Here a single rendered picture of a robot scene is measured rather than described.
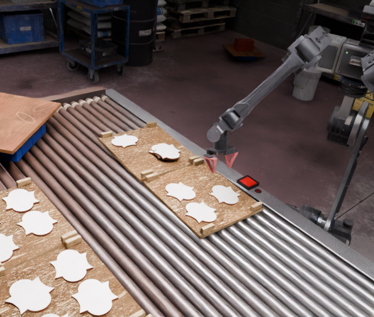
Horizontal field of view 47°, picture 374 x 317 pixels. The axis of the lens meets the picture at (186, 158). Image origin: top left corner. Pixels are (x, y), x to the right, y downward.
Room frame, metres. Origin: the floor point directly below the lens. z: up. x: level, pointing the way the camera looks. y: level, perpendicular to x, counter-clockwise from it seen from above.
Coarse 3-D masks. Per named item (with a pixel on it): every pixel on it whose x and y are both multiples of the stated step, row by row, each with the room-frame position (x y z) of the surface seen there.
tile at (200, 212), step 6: (192, 204) 1.40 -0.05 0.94; (198, 204) 1.40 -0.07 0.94; (204, 204) 1.41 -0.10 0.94; (186, 210) 1.36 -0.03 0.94; (192, 210) 1.36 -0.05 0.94; (198, 210) 1.36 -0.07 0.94; (204, 210) 1.37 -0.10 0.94; (210, 210) 1.37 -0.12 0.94; (192, 216) 1.32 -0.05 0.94; (198, 216) 1.32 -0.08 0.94; (204, 216) 1.33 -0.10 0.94; (210, 216) 1.33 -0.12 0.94; (198, 222) 1.29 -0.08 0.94; (204, 222) 1.30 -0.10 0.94; (210, 222) 1.30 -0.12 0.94
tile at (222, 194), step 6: (216, 186) 1.55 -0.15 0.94; (222, 186) 1.55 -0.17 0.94; (216, 192) 1.50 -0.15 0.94; (222, 192) 1.50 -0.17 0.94; (228, 192) 1.51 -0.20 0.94; (234, 192) 1.52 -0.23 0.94; (216, 198) 1.46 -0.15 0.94; (222, 198) 1.46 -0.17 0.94; (228, 198) 1.47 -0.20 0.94; (234, 198) 1.48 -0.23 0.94; (228, 204) 1.44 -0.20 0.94; (234, 204) 1.44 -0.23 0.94
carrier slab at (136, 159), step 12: (132, 132) 1.95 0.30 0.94; (144, 132) 1.97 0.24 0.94; (156, 132) 1.98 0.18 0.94; (108, 144) 1.80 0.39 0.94; (144, 144) 1.84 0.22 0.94; (156, 144) 1.86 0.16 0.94; (168, 144) 1.87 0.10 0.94; (180, 144) 1.89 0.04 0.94; (120, 156) 1.71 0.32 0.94; (132, 156) 1.72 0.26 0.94; (144, 156) 1.73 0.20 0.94; (180, 156) 1.77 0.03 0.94; (192, 156) 1.79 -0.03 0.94; (132, 168) 1.62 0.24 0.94; (144, 168) 1.63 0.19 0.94; (156, 168) 1.64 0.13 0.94; (168, 168) 1.66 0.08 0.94; (180, 168) 1.68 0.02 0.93; (144, 180) 1.55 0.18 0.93
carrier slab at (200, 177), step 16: (160, 176) 1.58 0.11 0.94; (176, 176) 1.60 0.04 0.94; (192, 176) 1.61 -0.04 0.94; (208, 176) 1.63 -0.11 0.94; (160, 192) 1.46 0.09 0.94; (208, 192) 1.50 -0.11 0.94; (240, 192) 1.53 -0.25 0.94; (176, 208) 1.37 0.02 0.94; (224, 208) 1.41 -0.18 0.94; (240, 208) 1.42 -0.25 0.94; (192, 224) 1.28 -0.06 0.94; (208, 224) 1.30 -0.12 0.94; (224, 224) 1.31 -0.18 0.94
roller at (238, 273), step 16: (112, 160) 1.68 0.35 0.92; (128, 176) 1.57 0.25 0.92; (144, 192) 1.47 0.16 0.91; (160, 208) 1.39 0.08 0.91; (176, 224) 1.31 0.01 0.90; (208, 240) 1.22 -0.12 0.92; (224, 256) 1.15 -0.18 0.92; (240, 272) 1.08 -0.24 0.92; (256, 288) 1.02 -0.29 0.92; (272, 304) 0.96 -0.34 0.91
